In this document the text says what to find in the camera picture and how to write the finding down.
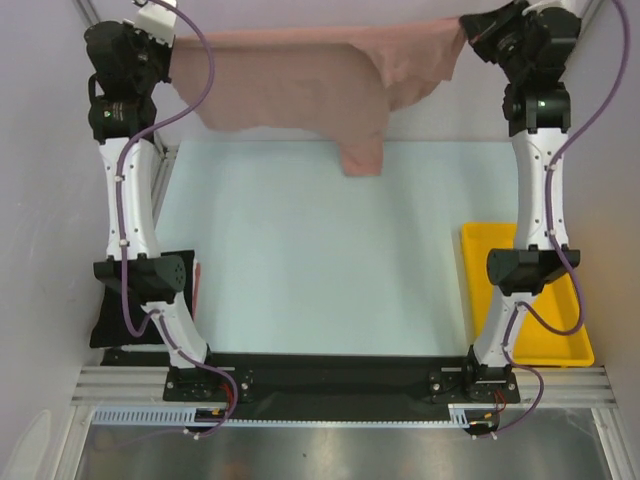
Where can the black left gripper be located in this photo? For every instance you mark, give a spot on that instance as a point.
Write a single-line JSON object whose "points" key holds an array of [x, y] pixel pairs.
{"points": [[162, 50]]}

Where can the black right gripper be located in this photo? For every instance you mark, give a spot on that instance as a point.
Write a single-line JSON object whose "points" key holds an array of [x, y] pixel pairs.
{"points": [[484, 28]]}

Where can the pink t shirt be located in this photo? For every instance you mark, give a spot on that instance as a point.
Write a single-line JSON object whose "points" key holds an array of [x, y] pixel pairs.
{"points": [[342, 83]]}

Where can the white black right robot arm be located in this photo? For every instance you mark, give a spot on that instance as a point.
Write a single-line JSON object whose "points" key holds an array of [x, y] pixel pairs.
{"points": [[540, 255]]}

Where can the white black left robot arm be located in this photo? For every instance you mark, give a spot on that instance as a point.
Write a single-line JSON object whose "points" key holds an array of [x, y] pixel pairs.
{"points": [[146, 284]]}

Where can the folded black t shirt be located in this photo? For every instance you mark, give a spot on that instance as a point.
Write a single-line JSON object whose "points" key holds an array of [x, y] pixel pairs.
{"points": [[110, 330]]}

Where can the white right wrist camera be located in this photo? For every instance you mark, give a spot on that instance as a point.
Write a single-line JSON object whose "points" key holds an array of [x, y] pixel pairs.
{"points": [[541, 5]]}

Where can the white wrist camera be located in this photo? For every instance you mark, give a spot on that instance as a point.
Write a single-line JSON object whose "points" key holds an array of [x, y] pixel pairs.
{"points": [[157, 21], [541, 5]]}

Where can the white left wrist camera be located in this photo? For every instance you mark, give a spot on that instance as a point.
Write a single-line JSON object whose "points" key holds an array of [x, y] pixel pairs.
{"points": [[157, 21]]}

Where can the right aluminium corner post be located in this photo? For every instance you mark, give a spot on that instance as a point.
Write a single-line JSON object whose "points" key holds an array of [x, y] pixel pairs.
{"points": [[585, 10]]}

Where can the aluminium corner post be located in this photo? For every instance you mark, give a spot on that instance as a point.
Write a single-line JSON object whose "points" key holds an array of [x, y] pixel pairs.
{"points": [[585, 10], [165, 155]]}

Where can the left aluminium corner post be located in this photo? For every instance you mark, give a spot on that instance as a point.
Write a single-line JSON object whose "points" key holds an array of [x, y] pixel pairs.
{"points": [[165, 155]]}

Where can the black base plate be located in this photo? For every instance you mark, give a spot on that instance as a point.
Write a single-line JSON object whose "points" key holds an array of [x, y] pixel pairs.
{"points": [[341, 383]]}

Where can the aluminium frame rail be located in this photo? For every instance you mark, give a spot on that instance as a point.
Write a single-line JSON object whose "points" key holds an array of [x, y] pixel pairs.
{"points": [[144, 386]]}

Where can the white slotted cable duct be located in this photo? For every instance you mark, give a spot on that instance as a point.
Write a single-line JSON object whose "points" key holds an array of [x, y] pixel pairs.
{"points": [[201, 418]]}

